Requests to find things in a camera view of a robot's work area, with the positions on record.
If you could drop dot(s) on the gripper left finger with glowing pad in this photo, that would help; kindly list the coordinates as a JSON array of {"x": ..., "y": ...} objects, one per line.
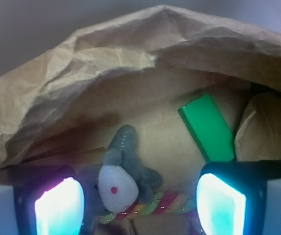
[{"x": 40, "y": 200}]

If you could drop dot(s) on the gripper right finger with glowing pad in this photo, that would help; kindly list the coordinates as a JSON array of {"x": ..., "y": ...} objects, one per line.
[{"x": 240, "y": 198}]

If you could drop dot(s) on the gray plush mouse toy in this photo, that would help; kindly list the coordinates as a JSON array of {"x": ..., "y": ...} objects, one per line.
[{"x": 119, "y": 181}]

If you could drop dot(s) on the crumpled brown paper bag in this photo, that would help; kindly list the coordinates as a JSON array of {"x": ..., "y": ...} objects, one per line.
[{"x": 138, "y": 69}]

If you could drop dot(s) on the green rectangular block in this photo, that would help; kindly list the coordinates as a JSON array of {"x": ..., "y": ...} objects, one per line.
[{"x": 209, "y": 130}]

